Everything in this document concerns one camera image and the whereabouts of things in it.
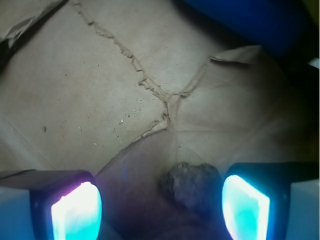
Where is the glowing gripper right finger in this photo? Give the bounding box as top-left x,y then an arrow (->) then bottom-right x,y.
221,162 -> 320,240

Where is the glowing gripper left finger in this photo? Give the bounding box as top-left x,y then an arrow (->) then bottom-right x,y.
0,169 -> 102,240

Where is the brown rough rock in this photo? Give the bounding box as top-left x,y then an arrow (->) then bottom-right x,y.
157,161 -> 222,223

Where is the brown paper bag tray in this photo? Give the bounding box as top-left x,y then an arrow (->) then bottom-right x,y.
0,0 -> 320,240

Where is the blue plastic bottle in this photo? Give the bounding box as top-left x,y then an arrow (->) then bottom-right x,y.
172,0 -> 319,58

